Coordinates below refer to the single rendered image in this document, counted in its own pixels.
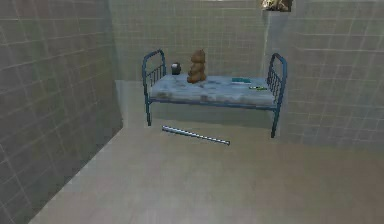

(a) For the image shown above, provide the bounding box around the blue frame bed white mattress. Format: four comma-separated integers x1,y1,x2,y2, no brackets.
141,49,288,139

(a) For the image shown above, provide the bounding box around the teal flat book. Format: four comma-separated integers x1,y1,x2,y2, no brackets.
231,77,253,85

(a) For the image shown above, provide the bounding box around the brown teddy bear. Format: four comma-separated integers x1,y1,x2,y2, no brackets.
186,49,208,84

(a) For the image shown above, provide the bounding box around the silver baseball bat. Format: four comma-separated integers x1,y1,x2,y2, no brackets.
161,125,231,147

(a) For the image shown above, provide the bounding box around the framed wall picture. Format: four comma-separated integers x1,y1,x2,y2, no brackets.
260,0,295,13

